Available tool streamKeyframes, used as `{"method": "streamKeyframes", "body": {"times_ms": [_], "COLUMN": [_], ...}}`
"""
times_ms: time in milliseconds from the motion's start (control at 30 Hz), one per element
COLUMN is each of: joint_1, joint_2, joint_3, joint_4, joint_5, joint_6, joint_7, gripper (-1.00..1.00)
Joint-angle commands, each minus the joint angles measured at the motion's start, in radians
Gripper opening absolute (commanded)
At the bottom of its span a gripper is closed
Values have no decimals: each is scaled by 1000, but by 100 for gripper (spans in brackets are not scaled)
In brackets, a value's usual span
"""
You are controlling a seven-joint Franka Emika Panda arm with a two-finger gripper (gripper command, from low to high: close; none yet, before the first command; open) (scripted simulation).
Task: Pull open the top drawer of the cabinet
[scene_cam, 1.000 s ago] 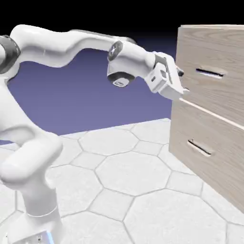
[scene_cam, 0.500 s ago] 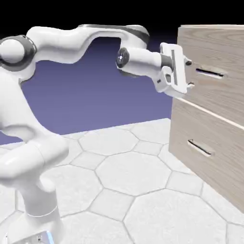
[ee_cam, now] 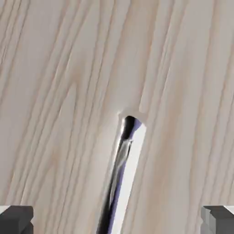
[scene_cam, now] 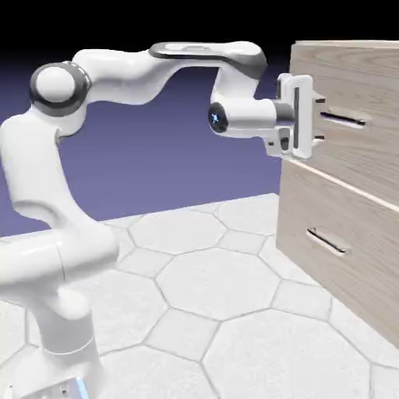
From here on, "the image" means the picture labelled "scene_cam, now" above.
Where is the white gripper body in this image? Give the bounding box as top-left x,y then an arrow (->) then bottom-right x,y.
277,73 -> 314,161

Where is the light wood drawer front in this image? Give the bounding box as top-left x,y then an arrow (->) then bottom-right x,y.
281,43 -> 399,209
276,159 -> 399,348

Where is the light wood cabinet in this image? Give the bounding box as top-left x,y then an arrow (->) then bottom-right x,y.
275,39 -> 399,349

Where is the recessed metal drawer handle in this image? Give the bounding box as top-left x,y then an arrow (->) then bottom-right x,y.
320,108 -> 373,130
305,226 -> 352,257

